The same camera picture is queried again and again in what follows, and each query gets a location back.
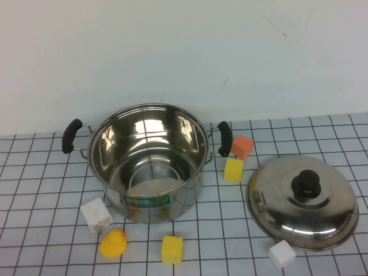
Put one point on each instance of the yellow rubber duck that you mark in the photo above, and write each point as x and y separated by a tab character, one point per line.
112	244

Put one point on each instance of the plain yellow foam cube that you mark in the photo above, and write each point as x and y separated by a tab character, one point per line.
233	170

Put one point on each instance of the large white foam block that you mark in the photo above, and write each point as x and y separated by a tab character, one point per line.
96	214

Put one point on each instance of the grey grid-pattern tablecloth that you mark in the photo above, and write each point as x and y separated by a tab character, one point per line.
43	187

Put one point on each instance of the orange foam cube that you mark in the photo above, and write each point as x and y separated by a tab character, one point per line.
242	146

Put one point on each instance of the stainless steel lid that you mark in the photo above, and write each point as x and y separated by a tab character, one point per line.
287	184

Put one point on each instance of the small white foam cube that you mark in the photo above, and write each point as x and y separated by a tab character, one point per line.
281	254

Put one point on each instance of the notched yellow foam cube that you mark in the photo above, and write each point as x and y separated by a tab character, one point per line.
172	250

